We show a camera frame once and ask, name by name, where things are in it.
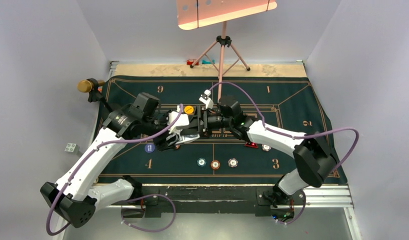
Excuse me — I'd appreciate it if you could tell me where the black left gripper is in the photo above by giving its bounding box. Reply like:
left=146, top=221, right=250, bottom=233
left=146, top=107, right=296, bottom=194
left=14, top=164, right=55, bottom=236
left=141, top=109, right=180, bottom=151

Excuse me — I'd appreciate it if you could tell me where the green blue poker chip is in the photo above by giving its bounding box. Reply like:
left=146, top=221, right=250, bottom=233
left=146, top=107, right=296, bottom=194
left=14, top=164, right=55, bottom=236
left=196, top=157, right=207, bottom=167

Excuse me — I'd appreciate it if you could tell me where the white blue chip stack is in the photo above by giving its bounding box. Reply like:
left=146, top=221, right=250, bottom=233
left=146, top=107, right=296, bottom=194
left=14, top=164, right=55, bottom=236
left=227, top=158, right=239, bottom=168

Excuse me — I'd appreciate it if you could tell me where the orange poker chip stack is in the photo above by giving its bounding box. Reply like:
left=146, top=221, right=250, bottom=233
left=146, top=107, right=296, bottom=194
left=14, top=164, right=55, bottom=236
left=210, top=160, right=221, bottom=170

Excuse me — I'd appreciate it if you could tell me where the blue playing card deck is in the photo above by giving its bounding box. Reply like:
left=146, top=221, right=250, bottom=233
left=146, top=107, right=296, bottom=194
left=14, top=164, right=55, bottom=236
left=175, top=134, right=200, bottom=146

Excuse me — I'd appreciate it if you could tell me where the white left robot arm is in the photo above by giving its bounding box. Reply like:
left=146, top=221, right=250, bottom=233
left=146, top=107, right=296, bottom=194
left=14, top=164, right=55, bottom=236
left=40, top=92, right=202, bottom=228

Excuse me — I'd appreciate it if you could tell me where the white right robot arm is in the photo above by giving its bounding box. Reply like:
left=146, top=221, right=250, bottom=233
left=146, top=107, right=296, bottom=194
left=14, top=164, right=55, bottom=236
left=189, top=94, right=340, bottom=204

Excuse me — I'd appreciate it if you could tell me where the blue small blind button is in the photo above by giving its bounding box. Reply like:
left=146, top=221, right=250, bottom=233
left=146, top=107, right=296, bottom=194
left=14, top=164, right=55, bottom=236
left=144, top=143, right=156, bottom=153

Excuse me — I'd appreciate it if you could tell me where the red black triangle dealer marker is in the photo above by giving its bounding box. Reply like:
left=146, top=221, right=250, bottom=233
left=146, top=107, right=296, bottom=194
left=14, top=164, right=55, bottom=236
left=244, top=142, right=258, bottom=149

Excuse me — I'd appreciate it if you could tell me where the yellow big blind button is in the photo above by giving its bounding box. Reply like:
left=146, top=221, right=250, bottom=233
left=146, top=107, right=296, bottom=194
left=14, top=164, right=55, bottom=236
left=183, top=105, right=195, bottom=115

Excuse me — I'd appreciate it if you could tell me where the dark green poker mat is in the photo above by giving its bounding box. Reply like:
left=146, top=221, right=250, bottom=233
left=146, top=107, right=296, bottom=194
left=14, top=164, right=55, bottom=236
left=97, top=75, right=332, bottom=185

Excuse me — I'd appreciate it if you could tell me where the teal clip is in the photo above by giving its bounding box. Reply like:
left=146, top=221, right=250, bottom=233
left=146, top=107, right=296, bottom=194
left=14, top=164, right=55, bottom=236
left=201, top=59, right=215, bottom=65

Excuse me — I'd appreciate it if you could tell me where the red clip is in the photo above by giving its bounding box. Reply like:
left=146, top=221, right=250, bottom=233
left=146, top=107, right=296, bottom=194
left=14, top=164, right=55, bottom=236
left=186, top=59, right=199, bottom=66

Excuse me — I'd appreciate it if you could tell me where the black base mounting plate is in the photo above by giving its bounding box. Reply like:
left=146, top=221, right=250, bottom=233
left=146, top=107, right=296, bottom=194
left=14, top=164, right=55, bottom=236
left=110, top=187, right=306, bottom=219

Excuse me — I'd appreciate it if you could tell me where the gold knob black clamp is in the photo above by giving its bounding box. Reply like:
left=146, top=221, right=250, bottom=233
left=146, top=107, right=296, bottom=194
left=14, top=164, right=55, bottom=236
left=77, top=78, right=121, bottom=119

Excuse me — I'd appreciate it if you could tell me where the small grey lego block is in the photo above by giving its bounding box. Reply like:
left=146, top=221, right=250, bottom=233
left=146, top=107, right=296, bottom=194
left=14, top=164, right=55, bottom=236
left=64, top=143, right=80, bottom=154

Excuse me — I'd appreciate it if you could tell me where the pink music stand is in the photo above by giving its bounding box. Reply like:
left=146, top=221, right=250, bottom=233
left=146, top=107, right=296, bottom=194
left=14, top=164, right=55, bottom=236
left=176, top=0, right=278, bottom=99

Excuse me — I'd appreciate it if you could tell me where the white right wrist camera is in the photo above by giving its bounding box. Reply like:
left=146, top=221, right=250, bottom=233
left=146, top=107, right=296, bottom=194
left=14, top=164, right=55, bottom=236
left=199, top=89, right=214, bottom=109

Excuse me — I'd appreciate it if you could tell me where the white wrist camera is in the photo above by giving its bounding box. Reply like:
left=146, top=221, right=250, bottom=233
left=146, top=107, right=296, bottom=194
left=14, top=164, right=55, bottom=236
left=199, top=89, right=214, bottom=109
left=168, top=104, right=190, bottom=134

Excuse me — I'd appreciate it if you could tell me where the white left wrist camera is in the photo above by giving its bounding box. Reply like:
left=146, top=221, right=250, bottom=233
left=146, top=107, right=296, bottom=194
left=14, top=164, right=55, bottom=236
left=168, top=104, right=190, bottom=134

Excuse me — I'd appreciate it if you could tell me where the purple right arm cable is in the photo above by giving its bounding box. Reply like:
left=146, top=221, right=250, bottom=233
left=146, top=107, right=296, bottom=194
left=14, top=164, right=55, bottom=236
left=209, top=81, right=360, bottom=226

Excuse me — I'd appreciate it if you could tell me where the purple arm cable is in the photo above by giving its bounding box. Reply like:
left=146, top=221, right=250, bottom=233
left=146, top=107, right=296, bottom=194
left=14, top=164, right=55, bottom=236
left=209, top=81, right=360, bottom=226
left=46, top=103, right=185, bottom=237

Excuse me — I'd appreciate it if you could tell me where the aluminium frame rail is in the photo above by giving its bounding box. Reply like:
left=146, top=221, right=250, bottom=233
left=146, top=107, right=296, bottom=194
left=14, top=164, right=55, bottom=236
left=57, top=184, right=362, bottom=240

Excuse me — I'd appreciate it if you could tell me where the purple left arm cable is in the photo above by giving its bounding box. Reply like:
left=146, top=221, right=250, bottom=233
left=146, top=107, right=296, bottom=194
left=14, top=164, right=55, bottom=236
left=46, top=103, right=185, bottom=237

